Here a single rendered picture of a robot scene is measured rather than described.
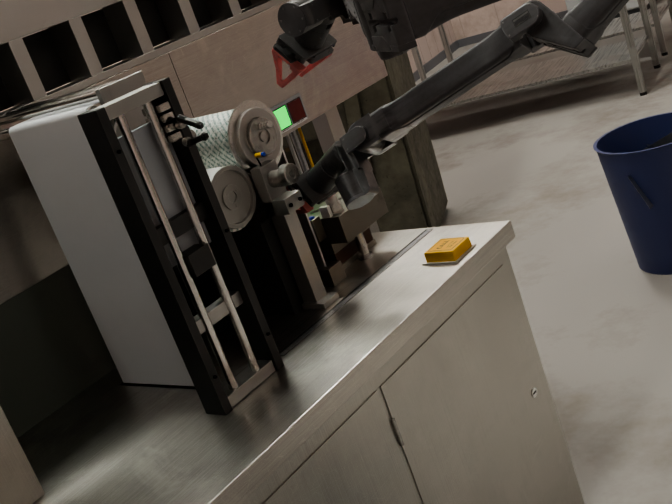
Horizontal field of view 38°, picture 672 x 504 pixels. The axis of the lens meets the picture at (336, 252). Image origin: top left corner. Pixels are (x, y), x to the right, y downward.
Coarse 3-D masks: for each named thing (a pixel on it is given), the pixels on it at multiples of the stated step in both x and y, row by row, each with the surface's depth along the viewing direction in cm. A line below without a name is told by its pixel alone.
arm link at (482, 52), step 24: (504, 24) 165; (528, 24) 163; (480, 48) 171; (504, 48) 168; (528, 48) 169; (456, 72) 173; (480, 72) 171; (408, 96) 178; (432, 96) 176; (456, 96) 176; (360, 120) 183; (384, 120) 180; (408, 120) 178; (384, 144) 185
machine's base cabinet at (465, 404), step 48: (480, 288) 198; (432, 336) 184; (480, 336) 197; (528, 336) 212; (384, 384) 173; (432, 384) 184; (480, 384) 196; (528, 384) 210; (336, 432) 162; (384, 432) 172; (432, 432) 183; (480, 432) 195; (528, 432) 209; (288, 480) 153; (336, 480) 162; (384, 480) 171; (432, 480) 182; (480, 480) 194; (528, 480) 208; (576, 480) 225
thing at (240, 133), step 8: (248, 112) 187; (256, 112) 189; (264, 112) 190; (240, 120) 186; (248, 120) 187; (272, 120) 192; (240, 128) 185; (240, 136) 185; (280, 136) 193; (240, 144) 185; (280, 144) 193; (240, 152) 186; (248, 152) 186; (272, 152) 191; (248, 160) 187; (256, 160) 188; (264, 160) 190
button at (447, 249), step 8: (440, 240) 199; (448, 240) 197; (456, 240) 195; (464, 240) 194; (432, 248) 196; (440, 248) 194; (448, 248) 193; (456, 248) 192; (464, 248) 194; (432, 256) 194; (440, 256) 193; (448, 256) 192; (456, 256) 192
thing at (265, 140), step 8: (256, 120) 187; (264, 120) 189; (248, 128) 186; (256, 128) 187; (272, 128) 190; (248, 136) 186; (256, 136) 187; (264, 136) 189; (272, 136) 190; (248, 144) 187; (256, 144) 187; (264, 144) 189; (272, 144) 190; (256, 152) 187
